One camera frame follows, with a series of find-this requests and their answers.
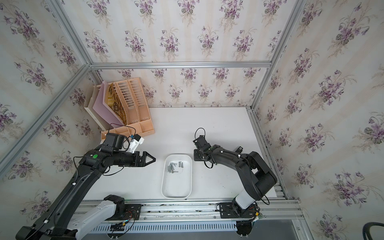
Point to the peach plastic desk organizer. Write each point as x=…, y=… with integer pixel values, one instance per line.
x=132, y=96

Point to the purple folder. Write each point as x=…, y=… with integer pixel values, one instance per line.
x=102, y=109

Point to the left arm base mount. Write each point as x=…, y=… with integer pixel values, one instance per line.
x=112, y=208

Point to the beige folder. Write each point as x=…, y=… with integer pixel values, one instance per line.
x=91, y=95

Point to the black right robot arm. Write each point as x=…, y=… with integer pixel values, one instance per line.
x=256, y=176

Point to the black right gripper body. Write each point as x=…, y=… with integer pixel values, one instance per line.
x=197, y=155

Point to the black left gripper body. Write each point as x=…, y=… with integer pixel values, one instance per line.
x=131, y=159

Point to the white ribbed cable duct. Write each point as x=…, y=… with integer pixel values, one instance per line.
x=168, y=227

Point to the pile of silver screws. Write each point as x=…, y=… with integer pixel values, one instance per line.
x=175, y=167

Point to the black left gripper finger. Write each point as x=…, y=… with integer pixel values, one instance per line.
x=146, y=156
x=150, y=162

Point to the patterned brown book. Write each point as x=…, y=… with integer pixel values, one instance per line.
x=114, y=103

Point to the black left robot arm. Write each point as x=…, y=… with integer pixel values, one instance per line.
x=56, y=222

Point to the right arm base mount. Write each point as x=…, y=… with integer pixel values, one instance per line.
x=243, y=208

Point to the white plastic storage box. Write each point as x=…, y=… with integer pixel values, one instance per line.
x=177, y=185

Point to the aluminium front rail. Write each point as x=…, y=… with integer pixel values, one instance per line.
x=201, y=211

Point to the black rectangular object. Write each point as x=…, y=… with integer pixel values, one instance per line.
x=239, y=150

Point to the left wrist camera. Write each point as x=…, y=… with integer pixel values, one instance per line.
x=136, y=140

